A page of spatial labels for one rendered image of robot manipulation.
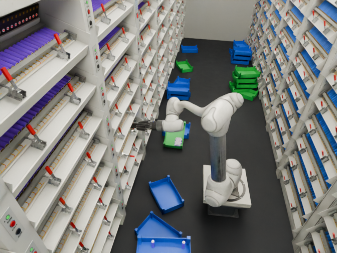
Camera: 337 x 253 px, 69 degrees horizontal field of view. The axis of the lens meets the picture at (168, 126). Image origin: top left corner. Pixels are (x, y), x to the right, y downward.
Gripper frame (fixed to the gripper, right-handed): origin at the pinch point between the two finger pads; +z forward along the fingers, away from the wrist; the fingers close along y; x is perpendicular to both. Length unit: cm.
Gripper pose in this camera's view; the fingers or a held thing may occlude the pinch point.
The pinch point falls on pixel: (132, 125)
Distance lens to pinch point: 201.2
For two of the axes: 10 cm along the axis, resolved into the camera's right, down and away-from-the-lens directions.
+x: -1.2, -7.8, -6.1
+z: -9.8, 0.0, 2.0
